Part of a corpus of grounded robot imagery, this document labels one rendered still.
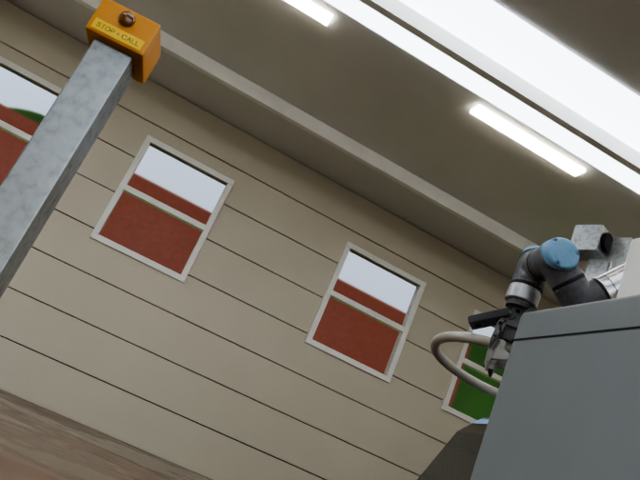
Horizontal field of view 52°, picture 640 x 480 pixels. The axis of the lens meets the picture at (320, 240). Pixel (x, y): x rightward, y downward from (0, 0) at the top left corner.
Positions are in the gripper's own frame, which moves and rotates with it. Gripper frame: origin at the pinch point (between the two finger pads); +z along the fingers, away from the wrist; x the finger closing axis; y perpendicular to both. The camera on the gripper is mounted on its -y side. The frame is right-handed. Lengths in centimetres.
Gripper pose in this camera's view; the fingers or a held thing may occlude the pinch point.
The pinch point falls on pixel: (487, 368)
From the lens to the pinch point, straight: 183.1
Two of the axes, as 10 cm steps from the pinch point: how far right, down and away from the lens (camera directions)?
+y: 8.2, 2.1, -5.3
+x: 3.7, 5.1, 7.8
